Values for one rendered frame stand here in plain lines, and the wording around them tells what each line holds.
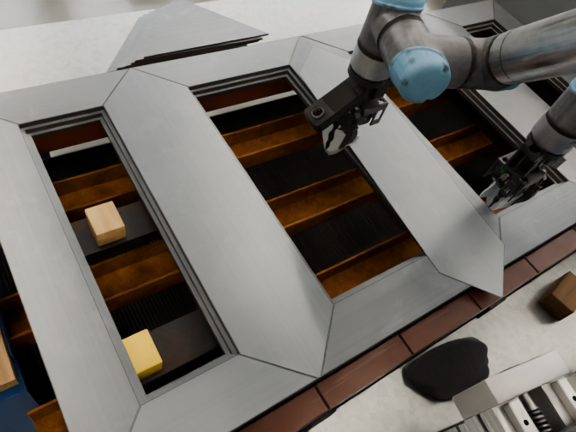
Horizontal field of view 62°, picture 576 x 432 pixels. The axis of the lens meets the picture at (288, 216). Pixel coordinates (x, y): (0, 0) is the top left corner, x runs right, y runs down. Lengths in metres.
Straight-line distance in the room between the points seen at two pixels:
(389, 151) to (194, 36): 0.58
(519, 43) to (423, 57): 0.12
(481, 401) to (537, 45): 0.46
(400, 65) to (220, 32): 0.73
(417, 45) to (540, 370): 0.47
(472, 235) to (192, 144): 0.59
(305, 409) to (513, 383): 0.29
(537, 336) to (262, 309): 0.67
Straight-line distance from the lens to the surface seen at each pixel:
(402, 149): 1.10
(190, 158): 0.94
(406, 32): 0.74
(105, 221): 0.89
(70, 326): 0.78
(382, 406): 0.98
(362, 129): 1.10
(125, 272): 0.99
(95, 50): 1.32
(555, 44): 0.68
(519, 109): 1.42
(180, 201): 0.88
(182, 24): 1.36
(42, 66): 1.28
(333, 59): 1.27
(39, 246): 0.85
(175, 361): 0.82
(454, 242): 1.00
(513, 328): 1.20
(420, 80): 0.71
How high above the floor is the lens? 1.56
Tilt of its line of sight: 53 degrees down
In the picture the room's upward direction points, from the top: 21 degrees clockwise
